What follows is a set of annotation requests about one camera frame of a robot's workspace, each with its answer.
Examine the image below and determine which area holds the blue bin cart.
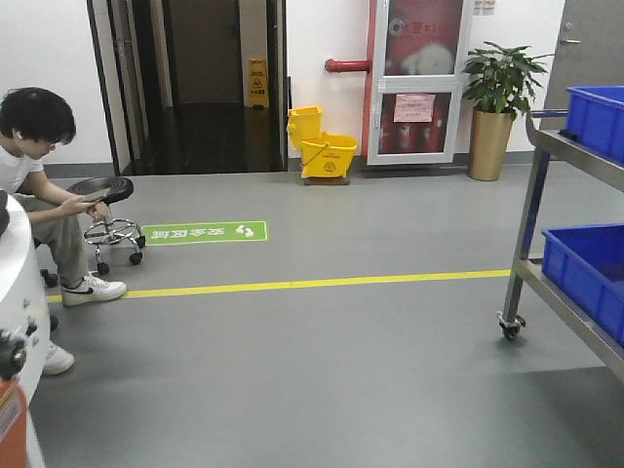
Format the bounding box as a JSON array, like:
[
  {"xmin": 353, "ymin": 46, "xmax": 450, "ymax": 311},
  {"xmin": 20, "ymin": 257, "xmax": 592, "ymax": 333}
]
[
  {"xmin": 565, "ymin": 86, "xmax": 624, "ymax": 166},
  {"xmin": 542, "ymin": 224, "xmax": 623, "ymax": 344}
]

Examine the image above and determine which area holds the blue bin cart top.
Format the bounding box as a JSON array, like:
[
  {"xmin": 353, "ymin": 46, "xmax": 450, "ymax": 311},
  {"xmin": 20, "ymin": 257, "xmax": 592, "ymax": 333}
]
[{"xmin": 565, "ymin": 86, "xmax": 624, "ymax": 166}]

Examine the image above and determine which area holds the green floor sign sticker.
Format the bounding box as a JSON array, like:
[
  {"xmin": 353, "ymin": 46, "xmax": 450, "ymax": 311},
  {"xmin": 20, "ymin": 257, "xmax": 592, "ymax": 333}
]
[{"xmin": 141, "ymin": 220, "xmax": 269, "ymax": 247}]

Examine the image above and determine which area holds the potted plant gold pot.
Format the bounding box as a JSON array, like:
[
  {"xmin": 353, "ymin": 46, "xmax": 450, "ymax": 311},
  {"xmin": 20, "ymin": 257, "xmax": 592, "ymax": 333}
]
[{"xmin": 463, "ymin": 41, "xmax": 547, "ymax": 181}]

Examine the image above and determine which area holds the yellow wet floor sign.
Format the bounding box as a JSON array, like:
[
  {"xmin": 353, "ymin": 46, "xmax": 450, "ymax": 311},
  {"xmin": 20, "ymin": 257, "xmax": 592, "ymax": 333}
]
[{"xmin": 248, "ymin": 58, "xmax": 269, "ymax": 108}]

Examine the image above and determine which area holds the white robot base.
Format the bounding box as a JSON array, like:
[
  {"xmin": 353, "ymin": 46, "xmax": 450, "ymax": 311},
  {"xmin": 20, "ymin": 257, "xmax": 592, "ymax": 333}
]
[{"xmin": 1, "ymin": 195, "xmax": 50, "ymax": 467}]

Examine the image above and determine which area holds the yellow mop bucket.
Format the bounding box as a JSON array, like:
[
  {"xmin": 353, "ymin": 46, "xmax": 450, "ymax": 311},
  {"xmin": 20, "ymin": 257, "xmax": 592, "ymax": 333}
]
[{"xmin": 287, "ymin": 106, "xmax": 358, "ymax": 185}]

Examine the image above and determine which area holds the steel cart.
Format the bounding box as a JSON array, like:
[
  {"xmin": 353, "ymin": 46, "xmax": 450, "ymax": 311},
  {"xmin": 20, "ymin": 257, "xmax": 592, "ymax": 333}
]
[{"xmin": 497, "ymin": 109, "xmax": 623, "ymax": 379}]

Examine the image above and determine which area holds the blue bin cart bottom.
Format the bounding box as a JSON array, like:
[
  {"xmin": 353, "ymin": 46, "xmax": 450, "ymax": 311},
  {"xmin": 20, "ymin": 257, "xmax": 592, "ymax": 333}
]
[{"xmin": 542, "ymin": 224, "xmax": 623, "ymax": 344}]

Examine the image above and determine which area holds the black round stool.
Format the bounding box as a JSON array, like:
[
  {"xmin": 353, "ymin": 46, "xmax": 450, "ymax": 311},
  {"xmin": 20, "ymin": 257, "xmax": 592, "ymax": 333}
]
[{"xmin": 67, "ymin": 175, "xmax": 146, "ymax": 275}]

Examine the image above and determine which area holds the red fire hose cabinet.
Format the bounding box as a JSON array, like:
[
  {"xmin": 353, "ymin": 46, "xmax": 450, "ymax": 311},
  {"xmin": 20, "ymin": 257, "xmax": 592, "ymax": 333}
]
[{"xmin": 325, "ymin": 0, "xmax": 475, "ymax": 166}]

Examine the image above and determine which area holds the seated person white shirt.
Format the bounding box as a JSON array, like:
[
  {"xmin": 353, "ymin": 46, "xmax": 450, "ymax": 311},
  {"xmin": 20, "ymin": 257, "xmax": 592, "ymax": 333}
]
[{"xmin": 0, "ymin": 87, "xmax": 129, "ymax": 376}]

